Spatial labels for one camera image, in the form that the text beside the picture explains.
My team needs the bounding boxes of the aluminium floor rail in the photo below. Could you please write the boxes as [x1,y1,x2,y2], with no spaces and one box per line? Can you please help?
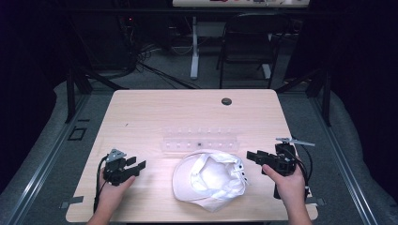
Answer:
[308,93,379,225]
[6,93,92,225]

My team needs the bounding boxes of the black metal stand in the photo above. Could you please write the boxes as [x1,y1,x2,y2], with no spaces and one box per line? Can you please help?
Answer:
[274,67,333,128]
[63,59,130,125]

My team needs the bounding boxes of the white desk leg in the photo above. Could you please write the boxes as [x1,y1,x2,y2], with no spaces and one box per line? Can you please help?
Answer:
[190,15,201,81]

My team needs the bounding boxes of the grey tape strip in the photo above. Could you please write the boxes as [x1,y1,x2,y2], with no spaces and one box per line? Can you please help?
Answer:
[58,195,85,210]
[304,196,327,208]

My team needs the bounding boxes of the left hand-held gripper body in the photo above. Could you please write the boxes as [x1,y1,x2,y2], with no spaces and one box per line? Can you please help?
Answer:
[102,148,136,188]

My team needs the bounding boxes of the black tape square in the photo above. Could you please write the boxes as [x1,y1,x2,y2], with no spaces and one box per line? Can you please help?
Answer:
[67,126,88,142]

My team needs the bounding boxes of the white cap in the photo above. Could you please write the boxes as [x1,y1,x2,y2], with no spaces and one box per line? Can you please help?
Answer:
[171,148,251,214]

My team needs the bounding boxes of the black floor cables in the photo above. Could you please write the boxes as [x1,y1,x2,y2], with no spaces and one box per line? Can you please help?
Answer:
[118,15,201,91]

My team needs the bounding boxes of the white desk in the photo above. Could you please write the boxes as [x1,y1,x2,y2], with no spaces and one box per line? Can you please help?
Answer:
[172,0,312,8]

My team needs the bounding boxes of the black chair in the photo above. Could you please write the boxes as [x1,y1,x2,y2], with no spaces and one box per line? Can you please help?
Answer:
[215,11,293,90]

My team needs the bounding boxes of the person's right hand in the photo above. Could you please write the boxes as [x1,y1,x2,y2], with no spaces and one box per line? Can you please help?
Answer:
[261,157,310,208]

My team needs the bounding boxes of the clear acrylic rack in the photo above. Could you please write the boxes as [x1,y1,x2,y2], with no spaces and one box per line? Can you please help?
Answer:
[161,126,241,155]

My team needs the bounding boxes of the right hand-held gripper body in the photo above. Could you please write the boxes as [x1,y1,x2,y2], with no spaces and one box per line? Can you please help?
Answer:
[262,136,316,201]

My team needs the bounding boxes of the person's left hand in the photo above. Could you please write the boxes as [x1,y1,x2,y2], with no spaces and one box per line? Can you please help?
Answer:
[98,171,137,214]

